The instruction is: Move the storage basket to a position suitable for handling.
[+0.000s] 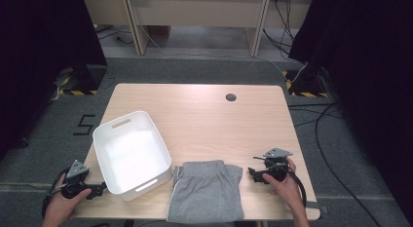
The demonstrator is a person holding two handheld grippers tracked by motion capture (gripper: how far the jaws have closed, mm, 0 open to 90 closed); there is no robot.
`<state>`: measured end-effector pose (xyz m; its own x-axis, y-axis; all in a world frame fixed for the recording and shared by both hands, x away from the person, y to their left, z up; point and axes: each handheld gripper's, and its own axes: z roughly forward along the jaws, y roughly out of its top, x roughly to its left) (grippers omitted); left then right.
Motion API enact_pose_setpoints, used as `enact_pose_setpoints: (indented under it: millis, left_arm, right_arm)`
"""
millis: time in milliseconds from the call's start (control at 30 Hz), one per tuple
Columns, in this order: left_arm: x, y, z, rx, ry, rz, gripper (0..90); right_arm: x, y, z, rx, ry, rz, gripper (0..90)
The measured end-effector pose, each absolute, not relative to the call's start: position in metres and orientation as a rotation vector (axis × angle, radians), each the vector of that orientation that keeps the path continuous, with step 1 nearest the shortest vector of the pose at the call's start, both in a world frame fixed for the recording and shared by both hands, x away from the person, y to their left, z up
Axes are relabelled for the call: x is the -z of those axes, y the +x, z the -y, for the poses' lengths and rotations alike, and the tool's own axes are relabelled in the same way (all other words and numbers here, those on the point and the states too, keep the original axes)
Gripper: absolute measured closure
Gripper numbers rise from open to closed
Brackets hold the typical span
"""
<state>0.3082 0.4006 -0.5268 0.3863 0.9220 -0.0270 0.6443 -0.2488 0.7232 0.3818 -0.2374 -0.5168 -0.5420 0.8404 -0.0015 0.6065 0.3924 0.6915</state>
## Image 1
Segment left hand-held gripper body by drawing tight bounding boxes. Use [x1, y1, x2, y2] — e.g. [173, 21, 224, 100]
[60, 159, 91, 200]

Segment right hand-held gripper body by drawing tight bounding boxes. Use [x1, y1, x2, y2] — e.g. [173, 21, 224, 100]
[262, 147, 294, 183]

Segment white plastic bin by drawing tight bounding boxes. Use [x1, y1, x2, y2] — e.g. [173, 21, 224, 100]
[92, 110, 173, 203]

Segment grey shorts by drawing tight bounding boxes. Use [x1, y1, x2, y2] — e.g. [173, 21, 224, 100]
[167, 159, 245, 225]

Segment person's left hand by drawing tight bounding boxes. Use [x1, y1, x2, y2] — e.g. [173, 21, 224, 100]
[43, 172, 93, 221]

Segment person's right hand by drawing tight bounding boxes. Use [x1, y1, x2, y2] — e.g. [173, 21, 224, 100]
[261, 157, 305, 209]

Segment grey tape strip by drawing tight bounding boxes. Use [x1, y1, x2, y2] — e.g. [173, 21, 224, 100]
[305, 201, 329, 215]

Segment black stand base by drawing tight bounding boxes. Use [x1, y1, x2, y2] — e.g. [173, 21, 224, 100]
[71, 64, 108, 93]
[291, 64, 323, 94]

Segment black curtain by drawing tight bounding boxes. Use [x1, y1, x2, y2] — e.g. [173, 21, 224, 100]
[287, 0, 413, 218]
[0, 0, 109, 162]

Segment beige wooden desk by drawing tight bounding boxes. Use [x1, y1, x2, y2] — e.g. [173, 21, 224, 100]
[81, 0, 317, 57]

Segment grey cord loop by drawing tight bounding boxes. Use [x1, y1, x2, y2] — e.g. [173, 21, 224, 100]
[48, 183, 69, 198]

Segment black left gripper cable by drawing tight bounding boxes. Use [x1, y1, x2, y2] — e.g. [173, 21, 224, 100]
[41, 168, 71, 219]

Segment long black floor cable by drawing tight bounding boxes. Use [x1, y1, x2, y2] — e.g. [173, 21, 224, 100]
[314, 102, 383, 227]

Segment thin black floor cables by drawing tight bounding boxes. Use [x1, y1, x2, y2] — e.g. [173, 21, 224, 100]
[287, 102, 345, 128]

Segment hanging black cables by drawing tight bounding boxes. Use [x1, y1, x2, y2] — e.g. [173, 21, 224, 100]
[262, 0, 296, 60]

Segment short black floor cable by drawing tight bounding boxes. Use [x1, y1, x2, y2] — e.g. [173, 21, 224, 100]
[96, 29, 134, 46]

